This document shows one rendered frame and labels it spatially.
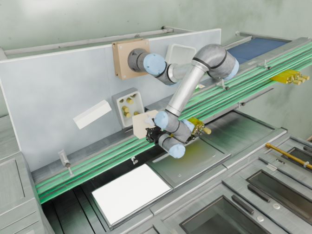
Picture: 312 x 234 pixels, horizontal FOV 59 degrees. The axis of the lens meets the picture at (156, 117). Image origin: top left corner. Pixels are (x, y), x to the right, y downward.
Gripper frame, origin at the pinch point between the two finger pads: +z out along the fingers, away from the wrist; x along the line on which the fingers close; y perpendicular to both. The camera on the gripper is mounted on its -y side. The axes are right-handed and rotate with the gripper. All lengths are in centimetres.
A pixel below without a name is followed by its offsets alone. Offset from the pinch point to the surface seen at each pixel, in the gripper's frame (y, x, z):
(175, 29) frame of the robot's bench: -79, -37, 89
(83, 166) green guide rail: 39.0, 25.5, 17.7
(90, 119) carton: 26.4, 0.3, 29.6
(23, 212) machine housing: 76, 13, -20
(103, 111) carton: 17.1, -2.7, 29.7
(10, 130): 73, 12, 69
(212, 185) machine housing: -24, 35, -32
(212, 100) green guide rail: -67, 6, 19
